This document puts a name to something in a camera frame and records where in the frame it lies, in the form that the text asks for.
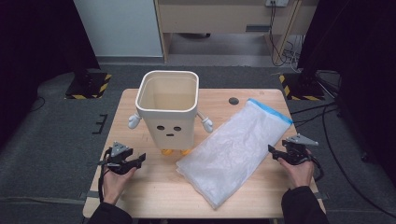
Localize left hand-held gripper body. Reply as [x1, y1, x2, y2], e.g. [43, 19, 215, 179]
[104, 141, 132, 175]

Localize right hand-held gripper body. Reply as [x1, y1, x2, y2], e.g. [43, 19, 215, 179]
[285, 133, 319, 166]

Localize cream trash bin with face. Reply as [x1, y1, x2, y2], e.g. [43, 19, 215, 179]
[128, 70, 215, 157]

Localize translucent trash bag blue edge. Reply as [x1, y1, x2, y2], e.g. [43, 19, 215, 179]
[176, 98, 294, 210]

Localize person's right hand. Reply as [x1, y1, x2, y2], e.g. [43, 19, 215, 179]
[277, 150, 315, 189]

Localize person's left hand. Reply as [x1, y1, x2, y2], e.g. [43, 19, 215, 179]
[102, 167, 137, 204]

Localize black stand base striped tape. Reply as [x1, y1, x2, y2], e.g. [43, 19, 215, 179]
[278, 73, 326, 102]
[64, 72, 112, 101]

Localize black curtain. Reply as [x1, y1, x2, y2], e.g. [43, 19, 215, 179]
[297, 0, 396, 185]
[0, 0, 101, 147]

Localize grey power socket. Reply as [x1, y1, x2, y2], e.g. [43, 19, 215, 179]
[264, 0, 290, 7]

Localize light wooden desk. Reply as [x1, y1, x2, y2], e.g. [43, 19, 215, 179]
[153, 0, 320, 63]

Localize right hand-held gripper cable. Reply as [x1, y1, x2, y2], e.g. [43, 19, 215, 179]
[306, 153, 325, 182]

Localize hand-held gripper cable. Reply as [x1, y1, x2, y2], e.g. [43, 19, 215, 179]
[97, 148, 114, 203]
[306, 153, 325, 182]

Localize left hand-held gripper cable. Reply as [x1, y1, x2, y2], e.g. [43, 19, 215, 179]
[97, 148, 114, 203]

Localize long black floor cable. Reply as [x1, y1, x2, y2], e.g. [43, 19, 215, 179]
[321, 104, 396, 218]

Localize black desk cable bundle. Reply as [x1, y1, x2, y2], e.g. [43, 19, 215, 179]
[269, 3, 304, 68]

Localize short black floor cable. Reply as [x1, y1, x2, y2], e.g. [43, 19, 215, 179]
[29, 96, 46, 113]

